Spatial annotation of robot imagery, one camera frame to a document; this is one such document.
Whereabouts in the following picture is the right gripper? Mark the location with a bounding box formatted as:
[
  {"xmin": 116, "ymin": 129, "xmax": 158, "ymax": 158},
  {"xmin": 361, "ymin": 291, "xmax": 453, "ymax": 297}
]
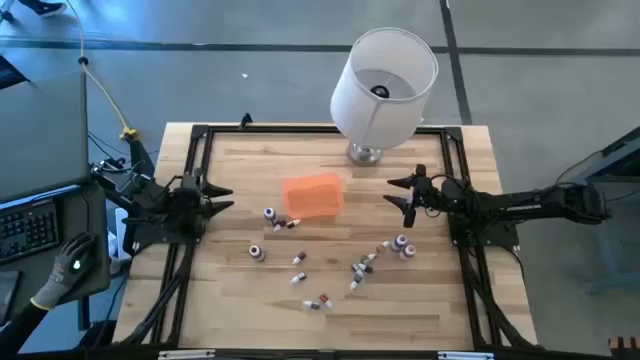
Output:
[{"xmin": 382, "ymin": 163, "xmax": 444, "ymax": 229}]

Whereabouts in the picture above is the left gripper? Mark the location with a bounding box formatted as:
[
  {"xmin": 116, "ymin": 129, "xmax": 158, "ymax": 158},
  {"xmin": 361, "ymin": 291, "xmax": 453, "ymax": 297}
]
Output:
[{"xmin": 168, "ymin": 172, "xmax": 236, "ymax": 236}]

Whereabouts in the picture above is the orange plastic bin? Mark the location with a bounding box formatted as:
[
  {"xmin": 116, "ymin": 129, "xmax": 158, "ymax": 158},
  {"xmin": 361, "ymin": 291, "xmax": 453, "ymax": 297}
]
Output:
[{"xmin": 282, "ymin": 172, "xmax": 346, "ymax": 220}]

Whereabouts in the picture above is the person's forearm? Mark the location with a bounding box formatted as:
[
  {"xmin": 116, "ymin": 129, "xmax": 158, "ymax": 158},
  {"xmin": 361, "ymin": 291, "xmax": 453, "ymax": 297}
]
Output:
[{"xmin": 0, "ymin": 301, "xmax": 50, "ymax": 359}]

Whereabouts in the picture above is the white shade silver base lamp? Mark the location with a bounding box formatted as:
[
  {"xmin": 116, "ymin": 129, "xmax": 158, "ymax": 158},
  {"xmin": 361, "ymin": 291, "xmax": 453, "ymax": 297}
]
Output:
[{"xmin": 329, "ymin": 27, "xmax": 440, "ymax": 168}]

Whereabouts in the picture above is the black desk strut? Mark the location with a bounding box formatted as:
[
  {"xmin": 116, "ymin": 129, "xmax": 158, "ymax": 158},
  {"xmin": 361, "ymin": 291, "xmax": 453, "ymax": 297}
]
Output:
[{"xmin": 124, "ymin": 138, "xmax": 156, "ymax": 176}]

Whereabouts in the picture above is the grey desk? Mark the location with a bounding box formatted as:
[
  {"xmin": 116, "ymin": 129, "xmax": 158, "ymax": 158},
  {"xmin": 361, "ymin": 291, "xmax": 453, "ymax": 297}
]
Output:
[{"xmin": 0, "ymin": 180, "xmax": 112, "ymax": 324}]

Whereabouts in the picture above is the white label strip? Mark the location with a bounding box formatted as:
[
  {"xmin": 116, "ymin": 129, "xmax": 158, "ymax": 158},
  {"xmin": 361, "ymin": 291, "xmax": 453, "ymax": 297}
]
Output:
[
  {"xmin": 157, "ymin": 349, "xmax": 217, "ymax": 360},
  {"xmin": 437, "ymin": 350, "xmax": 496, "ymax": 360}
]

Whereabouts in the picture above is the person's hand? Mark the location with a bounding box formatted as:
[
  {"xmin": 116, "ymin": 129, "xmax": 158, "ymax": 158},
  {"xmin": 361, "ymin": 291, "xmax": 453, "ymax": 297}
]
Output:
[{"xmin": 29, "ymin": 232, "xmax": 100, "ymax": 311}]

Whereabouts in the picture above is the grey computer monitor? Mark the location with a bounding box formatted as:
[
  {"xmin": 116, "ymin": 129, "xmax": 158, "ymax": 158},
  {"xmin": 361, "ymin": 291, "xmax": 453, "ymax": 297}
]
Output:
[{"xmin": 0, "ymin": 69, "xmax": 91, "ymax": 205}]

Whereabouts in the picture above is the black backlit keyboard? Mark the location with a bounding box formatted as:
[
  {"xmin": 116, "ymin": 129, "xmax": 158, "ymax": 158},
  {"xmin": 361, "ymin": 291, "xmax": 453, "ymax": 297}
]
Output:
[{"xmin": 0, "ymin": 197, "xmax": 62, "ymax": 265}]

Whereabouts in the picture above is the blue-grey steel stand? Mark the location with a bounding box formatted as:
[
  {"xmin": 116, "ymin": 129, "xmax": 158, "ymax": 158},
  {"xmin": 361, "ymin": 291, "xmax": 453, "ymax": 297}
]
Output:
[{"xmin": 554, "ymin": 124, "xmax": 640, "ymax": 294}]

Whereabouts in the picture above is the black phone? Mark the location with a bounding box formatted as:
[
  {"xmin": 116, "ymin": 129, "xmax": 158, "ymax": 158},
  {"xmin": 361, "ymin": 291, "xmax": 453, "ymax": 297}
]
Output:
[{"xmin": 0, "ymin": 269, "xmax": 23, "ymax": 327}]

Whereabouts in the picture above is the person's shoe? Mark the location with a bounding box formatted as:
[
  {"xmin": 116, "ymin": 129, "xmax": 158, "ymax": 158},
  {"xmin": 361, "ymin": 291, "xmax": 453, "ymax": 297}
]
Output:
[{"xmin": 17, "ymin": 0, "xmax": 69, "ymax": 19}]

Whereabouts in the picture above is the orange black striped block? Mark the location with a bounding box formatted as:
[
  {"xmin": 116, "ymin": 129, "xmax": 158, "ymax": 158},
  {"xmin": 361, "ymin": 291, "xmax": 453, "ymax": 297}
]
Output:
[{"xmin": 607, "ymin": 336, "xmax": 640, "ymax": 357}]

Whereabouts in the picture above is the yellow extension cable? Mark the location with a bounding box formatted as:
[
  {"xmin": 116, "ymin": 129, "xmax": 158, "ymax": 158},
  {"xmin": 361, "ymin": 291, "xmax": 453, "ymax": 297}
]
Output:
[{"xmin": 64, "ymin": 0, "xmax": 139, "ymax": 142}]

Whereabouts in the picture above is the black aluminium table frame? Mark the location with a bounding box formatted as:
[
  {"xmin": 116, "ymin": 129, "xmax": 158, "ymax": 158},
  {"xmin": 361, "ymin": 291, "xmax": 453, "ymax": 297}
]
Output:
[{"xmin": 115, "ymin": 122, "xmax": 540, "ymax": 351}]

